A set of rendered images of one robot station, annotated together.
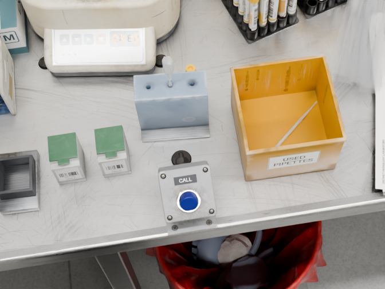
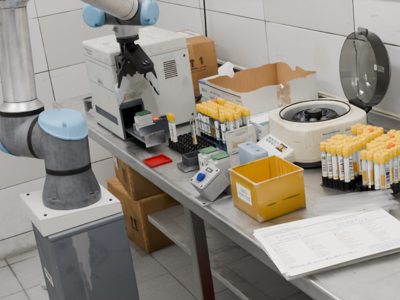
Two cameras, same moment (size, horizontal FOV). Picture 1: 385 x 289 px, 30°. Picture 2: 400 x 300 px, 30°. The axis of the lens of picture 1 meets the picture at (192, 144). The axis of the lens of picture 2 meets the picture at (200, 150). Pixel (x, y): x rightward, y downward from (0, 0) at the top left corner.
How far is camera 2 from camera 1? 1.67 m
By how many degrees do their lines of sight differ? 64
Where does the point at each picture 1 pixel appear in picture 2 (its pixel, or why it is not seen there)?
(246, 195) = (225, 208)
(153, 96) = (243, 146)
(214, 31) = (319, 176)
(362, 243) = not seen: outside the picture
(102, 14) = (280, 129)
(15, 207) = (181, 165)
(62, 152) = (206, 150)
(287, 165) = (243, 198)
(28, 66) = not seen: hidden behind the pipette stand
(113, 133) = (223, 155)
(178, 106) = (247, 159)
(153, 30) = (291, 150)
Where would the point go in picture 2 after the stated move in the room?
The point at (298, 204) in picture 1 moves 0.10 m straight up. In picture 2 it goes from (231, 220) to (225, 181)
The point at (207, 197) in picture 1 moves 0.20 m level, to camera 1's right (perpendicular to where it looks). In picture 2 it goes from (206, 180) to (241, 207)
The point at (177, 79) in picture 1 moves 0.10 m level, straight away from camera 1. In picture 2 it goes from (256, 147) to (290, 138)
